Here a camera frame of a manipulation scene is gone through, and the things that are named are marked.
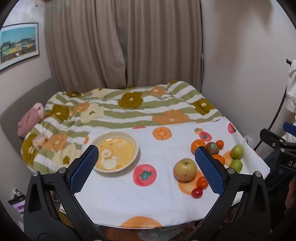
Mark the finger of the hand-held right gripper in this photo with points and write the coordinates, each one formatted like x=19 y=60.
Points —
x=271 y=138
x=290 y=128

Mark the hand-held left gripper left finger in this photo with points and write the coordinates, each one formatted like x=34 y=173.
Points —
x=84 y=170

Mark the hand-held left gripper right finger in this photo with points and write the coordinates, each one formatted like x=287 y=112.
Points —
x=209 y=171

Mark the orange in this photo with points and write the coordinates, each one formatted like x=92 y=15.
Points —
x=219 y=160
x=197 y=144

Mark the brown kiwi with green sticker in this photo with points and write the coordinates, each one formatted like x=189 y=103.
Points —
x=212 y=148

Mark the yellow-green apple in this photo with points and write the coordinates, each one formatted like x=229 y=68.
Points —
x=185 y=169

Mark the red cherry tomato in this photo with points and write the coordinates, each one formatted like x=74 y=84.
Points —
x=197 y=193

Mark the yellow plate with duck print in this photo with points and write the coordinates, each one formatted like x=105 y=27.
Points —
x=118 y=153

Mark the orange-red cherry tomato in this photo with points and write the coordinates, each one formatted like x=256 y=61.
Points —
x=202 y=182

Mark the green fruit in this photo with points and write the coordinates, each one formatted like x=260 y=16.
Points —
x=237 y=151
x=236 y=165

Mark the white garment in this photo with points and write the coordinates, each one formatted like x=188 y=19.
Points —
x=291 y=92

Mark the white fruit-print tablecloth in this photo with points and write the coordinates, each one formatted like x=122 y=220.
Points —
x=161 y=197

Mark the pink plush toy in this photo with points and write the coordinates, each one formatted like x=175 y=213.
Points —
x=30 y=120

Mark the small dark box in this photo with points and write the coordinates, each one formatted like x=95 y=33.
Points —
x=16 y=204

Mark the striped floral blanket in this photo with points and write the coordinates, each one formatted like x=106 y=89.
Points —
x=138 y=104

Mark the beige sofa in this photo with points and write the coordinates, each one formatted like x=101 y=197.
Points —
x=13 y=102

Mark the beige curtain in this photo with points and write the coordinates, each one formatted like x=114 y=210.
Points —
x=115 y=46

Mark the framed townscape picture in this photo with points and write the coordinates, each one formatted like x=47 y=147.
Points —
x=18 y=44

